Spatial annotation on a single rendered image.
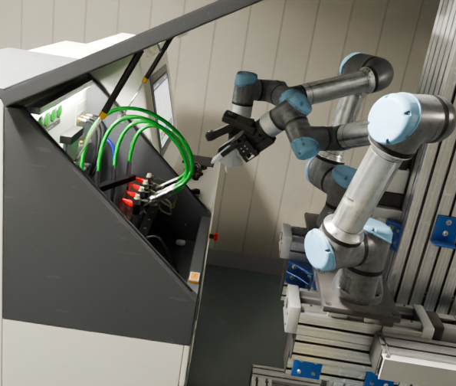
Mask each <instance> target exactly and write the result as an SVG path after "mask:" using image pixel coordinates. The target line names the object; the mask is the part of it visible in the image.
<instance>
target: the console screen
mask: <svg viewBox="0 0 456 386"><path fill-rule="evenodd" d="M149 81H150V86H151V92H152V98H153V108H154V113H156V114H158V115H160V116H161V117H163V118H164V119H166V120H167V121H169V122H170V123H171V124H172V125H174V119H173V113H172V101H171V96H170V89H169V78H168V72H167V66H166V64H164V65H163V66H162V67H161V68H159V69H158V70H157V71H156V72H155V73H154V74H153V75H152V76H150V77H149ZM155 119H156V122H157V123H159V124H161V125H163V126H164V127H166V128H167V129H170V128H169V127H168V126H167V125H166V124H164V123H163V122H161V121H160V120H158V119H157V118H155ZM174 126H175V125H174ZM156 130H157V136H158V141H159V151H160V155H161V156H162V157H163V156H164V154H165V152H166V150H167V148H168V146H169V144H170V142H171V141H172V140H171V139H170V138H169V137H168V136H167V135H166V134H165V133H164V132H163V131H162V130H161V129H159V128H156ZM170 130H171V129H170ZM171 131H172V130H171ZM172 132H173V131H172Z"/></svg>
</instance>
